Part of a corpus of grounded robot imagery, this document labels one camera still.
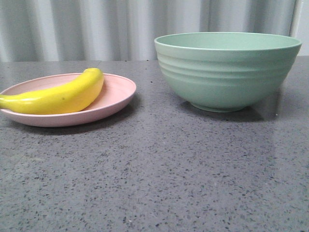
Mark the pink plate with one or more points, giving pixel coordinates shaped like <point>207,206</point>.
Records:
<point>116,93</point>

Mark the green ribbed bowl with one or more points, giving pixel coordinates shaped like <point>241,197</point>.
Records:
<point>225,71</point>

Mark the yellow banana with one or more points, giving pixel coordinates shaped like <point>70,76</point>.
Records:
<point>71,97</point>

